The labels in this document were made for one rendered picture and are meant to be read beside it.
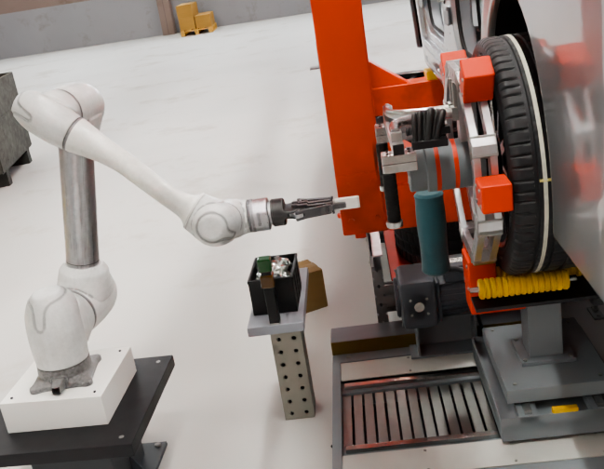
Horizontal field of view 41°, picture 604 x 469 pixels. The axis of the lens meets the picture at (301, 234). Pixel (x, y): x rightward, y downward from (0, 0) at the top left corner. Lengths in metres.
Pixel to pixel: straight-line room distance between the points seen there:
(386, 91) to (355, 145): 1.95
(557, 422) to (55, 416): 1.41
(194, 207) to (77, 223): 0.59
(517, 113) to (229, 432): 1.44
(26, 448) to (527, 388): 1.41
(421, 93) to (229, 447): 2.60
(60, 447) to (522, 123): 1.49
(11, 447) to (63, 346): 0.31
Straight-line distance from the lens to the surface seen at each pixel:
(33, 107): 2.24
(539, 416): 2.38
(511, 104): 2.01
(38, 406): 2.44
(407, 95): 4.64
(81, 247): 2.50
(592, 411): 2.41
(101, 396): 2.36
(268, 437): 2.71
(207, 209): 1.93
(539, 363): 2.49
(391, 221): 2.13
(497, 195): 1.96
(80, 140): 2.20
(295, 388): 2.71
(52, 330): 2.38
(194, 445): 2.76
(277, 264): 2.49
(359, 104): 2.67
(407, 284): 2.65
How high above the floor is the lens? 1.47
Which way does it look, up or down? 19 degrees down
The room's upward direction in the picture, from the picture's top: 9 degrees counter-clockwise
